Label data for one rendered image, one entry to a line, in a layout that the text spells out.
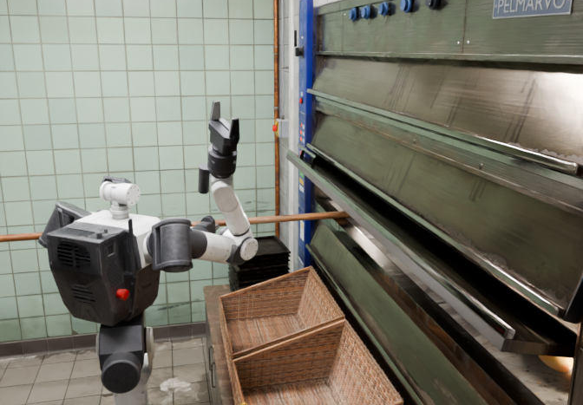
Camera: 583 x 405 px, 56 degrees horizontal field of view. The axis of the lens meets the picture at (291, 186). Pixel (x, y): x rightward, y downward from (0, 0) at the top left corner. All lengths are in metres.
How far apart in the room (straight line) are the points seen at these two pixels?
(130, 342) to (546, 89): 1.34
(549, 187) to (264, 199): 2.68
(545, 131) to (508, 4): 0.30
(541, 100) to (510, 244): 0.31
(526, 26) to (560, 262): 0.47
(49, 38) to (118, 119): 0.58
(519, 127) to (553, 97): 0.09
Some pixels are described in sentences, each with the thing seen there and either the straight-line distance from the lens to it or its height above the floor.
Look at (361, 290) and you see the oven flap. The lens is 2.17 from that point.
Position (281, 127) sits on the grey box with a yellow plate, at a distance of 3.20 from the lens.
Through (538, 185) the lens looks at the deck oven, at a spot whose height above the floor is 1.66.
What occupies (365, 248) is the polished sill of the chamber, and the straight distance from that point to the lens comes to 2.11.
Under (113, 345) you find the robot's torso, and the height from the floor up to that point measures 1.04.
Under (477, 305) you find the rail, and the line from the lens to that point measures 1.12.
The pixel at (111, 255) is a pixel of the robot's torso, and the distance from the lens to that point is 1.66.
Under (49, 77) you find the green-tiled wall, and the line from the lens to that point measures 3.52.
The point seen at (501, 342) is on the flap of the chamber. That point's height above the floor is 1.42.
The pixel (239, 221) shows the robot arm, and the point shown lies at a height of 1.37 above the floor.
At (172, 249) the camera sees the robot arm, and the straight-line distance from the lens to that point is 1.64.
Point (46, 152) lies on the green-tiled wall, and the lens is 3.58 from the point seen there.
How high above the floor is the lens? 1.92
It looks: 14 degrees down
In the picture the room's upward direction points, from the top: straight up
